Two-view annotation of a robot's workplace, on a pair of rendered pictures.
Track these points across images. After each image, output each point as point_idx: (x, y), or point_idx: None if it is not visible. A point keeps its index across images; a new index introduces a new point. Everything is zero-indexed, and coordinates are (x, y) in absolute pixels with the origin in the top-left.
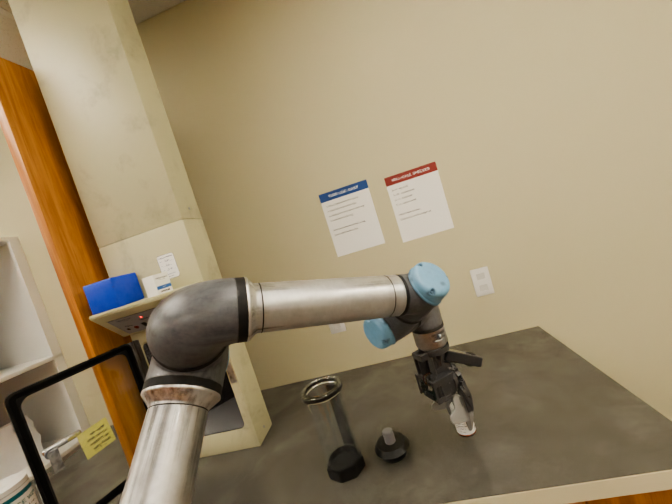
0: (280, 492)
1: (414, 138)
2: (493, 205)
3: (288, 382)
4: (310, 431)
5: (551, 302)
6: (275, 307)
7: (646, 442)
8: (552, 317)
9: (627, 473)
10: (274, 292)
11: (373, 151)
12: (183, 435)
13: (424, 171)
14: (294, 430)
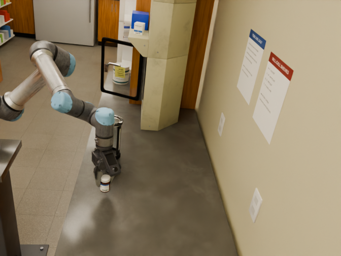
0: None
1: (298, 30)
2: (291, 163)
3: (205, 132)
4: (144, 144)
5: None
6: (36, 63)
7: (73, 254)
8: None
9: (60, 237)
10: (38, 59)
11: (279, 18)
12: (35, 76)
13: (285, 72)
14: (147, 138)
